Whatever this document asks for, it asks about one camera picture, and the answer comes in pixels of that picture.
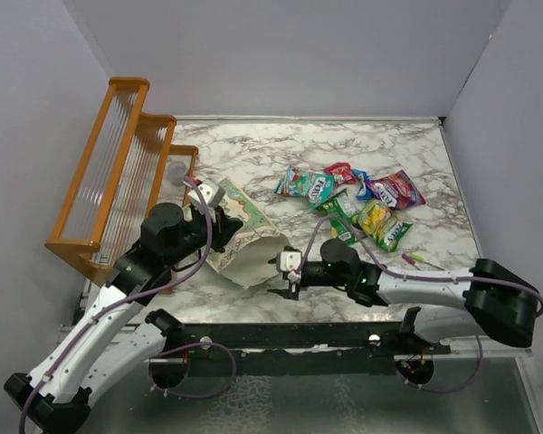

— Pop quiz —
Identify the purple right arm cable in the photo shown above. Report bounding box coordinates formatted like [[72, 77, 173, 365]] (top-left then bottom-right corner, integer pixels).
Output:
[[291, 214, 543, 393]]

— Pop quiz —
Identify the red snack packet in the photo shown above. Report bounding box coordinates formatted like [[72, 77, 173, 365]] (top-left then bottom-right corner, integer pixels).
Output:
[[323, 162, 357, 187]]

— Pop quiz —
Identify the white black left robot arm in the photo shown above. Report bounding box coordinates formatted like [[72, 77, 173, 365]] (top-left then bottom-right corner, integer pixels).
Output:
[[4, 203, 243, 433]]

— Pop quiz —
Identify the green capped marker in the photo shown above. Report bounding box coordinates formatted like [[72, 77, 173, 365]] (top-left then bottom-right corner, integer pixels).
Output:
[[408, 253, 446, 270]]

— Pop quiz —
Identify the yellow green snack packet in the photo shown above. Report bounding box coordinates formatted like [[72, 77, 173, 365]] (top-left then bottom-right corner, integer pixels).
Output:
[[357, 198, 413, 252]]

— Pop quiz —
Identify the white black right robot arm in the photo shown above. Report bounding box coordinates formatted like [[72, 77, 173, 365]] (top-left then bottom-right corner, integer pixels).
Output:
[[270, 239, 542, 354]]

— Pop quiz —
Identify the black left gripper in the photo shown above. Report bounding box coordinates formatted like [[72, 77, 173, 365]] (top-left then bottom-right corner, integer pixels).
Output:
[[166, 204, 243, 267]]

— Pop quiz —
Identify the wooden acrylic display rack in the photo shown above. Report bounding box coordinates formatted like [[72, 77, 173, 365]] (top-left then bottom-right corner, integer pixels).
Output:
[[45, 77, 198, 286]]

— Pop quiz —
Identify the blue snack packet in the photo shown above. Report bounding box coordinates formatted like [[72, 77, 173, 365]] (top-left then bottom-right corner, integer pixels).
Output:
[[351, 168, 373, 202]]

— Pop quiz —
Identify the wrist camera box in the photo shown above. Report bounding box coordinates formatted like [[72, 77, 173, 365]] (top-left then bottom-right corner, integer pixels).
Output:
[[184, 176, 225, 218], [276, 249, 303, 283]]

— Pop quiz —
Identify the green spring tea packet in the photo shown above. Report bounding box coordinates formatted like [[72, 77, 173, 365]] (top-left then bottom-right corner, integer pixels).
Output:
[[318, 189, 366, 246]]

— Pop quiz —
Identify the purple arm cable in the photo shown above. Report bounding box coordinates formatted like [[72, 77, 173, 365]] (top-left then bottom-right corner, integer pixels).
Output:
[[17, 175, 237, 434], [291, 214, 543, 393]]

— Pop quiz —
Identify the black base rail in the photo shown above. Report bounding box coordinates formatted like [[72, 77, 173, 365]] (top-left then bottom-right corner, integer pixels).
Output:
[[149, 322, 450, 387]]

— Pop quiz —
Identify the teal barley mint packet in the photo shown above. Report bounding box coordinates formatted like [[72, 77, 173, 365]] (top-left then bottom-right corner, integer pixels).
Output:
[[274, 165, 335, 209]]

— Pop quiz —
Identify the clear plastic cup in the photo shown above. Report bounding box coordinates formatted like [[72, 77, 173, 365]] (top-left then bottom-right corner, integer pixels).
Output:
[[166, 161, 188, 186]]

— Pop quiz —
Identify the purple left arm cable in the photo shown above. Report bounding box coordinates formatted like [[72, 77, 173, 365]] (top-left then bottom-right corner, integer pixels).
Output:
[[17, 175, 237, 434]]

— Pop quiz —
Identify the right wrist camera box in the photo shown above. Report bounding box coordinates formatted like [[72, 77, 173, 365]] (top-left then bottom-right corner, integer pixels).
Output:
[[276, 249, 303, 283]]

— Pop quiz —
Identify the green illustrated paper bag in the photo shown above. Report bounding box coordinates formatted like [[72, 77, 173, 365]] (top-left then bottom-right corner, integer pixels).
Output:
[[175, 178, 289, 288]]

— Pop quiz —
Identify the purple snack packet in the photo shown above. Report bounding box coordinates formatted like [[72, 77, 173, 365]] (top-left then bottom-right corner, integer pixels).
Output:
[[367, 170, 426, 211]]

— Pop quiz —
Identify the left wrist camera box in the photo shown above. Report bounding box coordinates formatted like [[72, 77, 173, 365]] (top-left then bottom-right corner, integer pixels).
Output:
[[184, 176, 225, 218]]

